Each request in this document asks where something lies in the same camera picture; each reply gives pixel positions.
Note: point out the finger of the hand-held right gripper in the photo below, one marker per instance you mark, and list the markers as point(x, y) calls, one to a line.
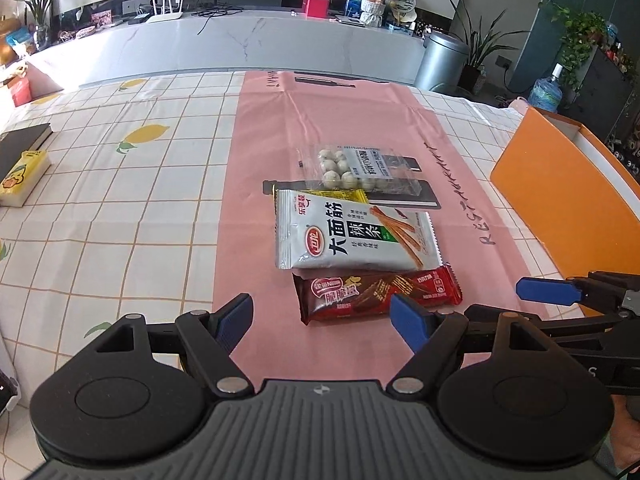
point(547, 290)
point(575, 330)

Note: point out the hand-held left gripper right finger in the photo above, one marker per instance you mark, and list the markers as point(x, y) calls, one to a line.
point(410, 322)

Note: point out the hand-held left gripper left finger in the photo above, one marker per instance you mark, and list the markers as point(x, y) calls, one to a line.
point(235, 317)

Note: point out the red wafer bar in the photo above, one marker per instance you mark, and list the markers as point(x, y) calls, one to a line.
point(360, 292)

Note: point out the orange cardboard box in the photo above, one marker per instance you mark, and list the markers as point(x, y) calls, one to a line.
point(560, 200)

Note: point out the white spicy strip packet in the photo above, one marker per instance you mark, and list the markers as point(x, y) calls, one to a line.
point(340, 240)

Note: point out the yellow snack packet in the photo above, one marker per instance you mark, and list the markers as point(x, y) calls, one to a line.
point(350, 195)

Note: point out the clear quail egg pack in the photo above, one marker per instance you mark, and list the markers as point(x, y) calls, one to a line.
point(335, 167)

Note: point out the lemon print checkered cloth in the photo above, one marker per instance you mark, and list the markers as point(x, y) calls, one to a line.
point(125, 235)

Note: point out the pink heater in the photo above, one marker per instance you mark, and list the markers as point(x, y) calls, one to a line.
point(517, 104)

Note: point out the blue water jug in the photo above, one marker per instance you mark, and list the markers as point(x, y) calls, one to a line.
point(545, 94)

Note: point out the pink table mat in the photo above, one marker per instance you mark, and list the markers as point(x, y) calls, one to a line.
point(280, 125)

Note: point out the dark cabinet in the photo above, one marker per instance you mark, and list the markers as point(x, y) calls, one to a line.
point(605, 90)

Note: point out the long leaf plant black pot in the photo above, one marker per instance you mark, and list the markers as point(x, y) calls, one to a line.
point(472, 77)

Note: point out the silver trash can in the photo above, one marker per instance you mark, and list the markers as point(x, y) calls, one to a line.
point(442, 62)

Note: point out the yellow tissue pack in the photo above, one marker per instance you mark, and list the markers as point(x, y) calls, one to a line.
point(25, 177)

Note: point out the trailing green plant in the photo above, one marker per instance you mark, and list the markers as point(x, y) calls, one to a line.
point(580, 35)

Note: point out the white marble tv console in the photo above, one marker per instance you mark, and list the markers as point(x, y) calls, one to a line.
point(280, 50)

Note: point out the black book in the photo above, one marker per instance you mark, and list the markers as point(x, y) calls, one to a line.
point(22, 139)

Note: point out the white router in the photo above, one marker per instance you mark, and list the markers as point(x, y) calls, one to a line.
point(165, 15)

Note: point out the orange red box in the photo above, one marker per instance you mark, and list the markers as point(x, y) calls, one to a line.
point(21, 92)

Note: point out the round printed hand fan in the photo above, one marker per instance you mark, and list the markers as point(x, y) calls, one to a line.
point(402, 2)

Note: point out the gold vase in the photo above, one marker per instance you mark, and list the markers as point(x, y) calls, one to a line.
point(7, 42)

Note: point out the long leaf plant glass vase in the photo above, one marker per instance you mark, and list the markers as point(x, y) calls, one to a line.
point(42, 15)

